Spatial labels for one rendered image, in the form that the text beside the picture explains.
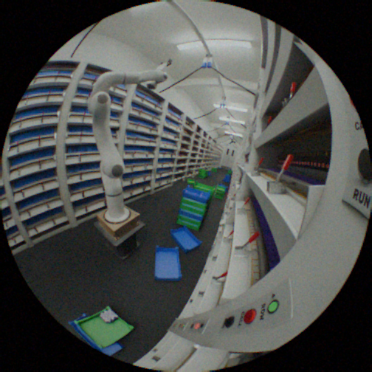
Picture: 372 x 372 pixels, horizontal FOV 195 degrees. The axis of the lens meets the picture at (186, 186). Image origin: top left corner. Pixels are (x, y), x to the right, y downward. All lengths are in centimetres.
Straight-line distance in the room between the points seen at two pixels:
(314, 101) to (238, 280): 35
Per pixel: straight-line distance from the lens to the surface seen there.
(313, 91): 20
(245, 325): 15
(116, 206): 79
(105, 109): 64
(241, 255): 34
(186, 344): 44
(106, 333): 91
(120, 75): 78
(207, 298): 46
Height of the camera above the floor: 91
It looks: 19 degrees down
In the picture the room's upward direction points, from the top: 12 degrees clockwise
